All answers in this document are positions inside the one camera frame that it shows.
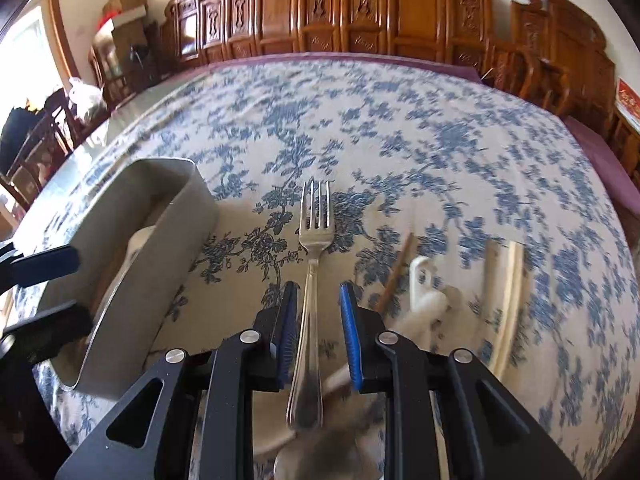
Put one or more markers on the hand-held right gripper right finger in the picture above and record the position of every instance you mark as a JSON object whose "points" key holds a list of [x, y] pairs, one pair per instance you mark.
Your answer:
{"points": [[350, 340]]}

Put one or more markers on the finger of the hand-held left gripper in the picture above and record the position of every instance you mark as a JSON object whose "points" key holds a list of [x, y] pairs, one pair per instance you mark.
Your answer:
{"points": [[45, 266], [50, 330]]}

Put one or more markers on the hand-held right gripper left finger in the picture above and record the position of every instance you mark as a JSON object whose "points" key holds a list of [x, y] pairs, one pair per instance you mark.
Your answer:
{"points": [[287, 340]]}

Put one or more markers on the brown wooden chopstick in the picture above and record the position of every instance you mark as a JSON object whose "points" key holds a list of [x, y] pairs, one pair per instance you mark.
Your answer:
{"points": [[395, 270]]}

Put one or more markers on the silver metal fork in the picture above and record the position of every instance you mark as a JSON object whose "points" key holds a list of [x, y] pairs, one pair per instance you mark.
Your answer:
{"points": [[312, 260]]}

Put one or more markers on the silver metal spoon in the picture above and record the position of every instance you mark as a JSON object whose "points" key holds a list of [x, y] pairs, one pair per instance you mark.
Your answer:
{"points": [[315, 455]]}

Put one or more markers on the grey metal tray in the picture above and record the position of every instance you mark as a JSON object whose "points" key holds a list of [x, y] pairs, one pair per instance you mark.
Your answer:
{"points": [[165, 240]]}

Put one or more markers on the light bamboo chopstick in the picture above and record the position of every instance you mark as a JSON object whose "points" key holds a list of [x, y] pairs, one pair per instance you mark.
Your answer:
{"points": [[492, 260], [512, 290]]}

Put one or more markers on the dark wooden chair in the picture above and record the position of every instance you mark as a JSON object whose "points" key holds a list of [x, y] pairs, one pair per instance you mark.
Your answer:
{"points": [[37, 145]]}

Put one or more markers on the white plastic bag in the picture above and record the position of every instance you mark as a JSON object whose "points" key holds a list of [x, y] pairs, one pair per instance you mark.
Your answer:
{"points": [[86, 100]]}

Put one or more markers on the glass display cabinet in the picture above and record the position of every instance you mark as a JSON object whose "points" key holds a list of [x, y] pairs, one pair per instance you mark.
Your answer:
{"points": [[117, 72]]}

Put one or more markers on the blue floral tablecloth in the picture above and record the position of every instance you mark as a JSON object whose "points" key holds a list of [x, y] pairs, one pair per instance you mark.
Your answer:
{"points": [[400, 135]]}

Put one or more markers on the cardboard box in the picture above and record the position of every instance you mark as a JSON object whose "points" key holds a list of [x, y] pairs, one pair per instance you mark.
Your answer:
{"points": [[129, 35], [125, 2]]}

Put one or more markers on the carved wooden cabinet with glass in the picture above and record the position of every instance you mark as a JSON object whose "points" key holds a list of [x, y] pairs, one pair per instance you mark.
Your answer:
{"points": [[192, 25]]}

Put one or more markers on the carved wooden armchair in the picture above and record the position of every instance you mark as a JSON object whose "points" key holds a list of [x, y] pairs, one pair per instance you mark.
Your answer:
{"points": [[530, 77]]}

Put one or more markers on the small carved wooden screen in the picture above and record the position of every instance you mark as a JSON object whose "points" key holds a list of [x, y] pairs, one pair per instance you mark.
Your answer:
{"points": [[570, 50]]}

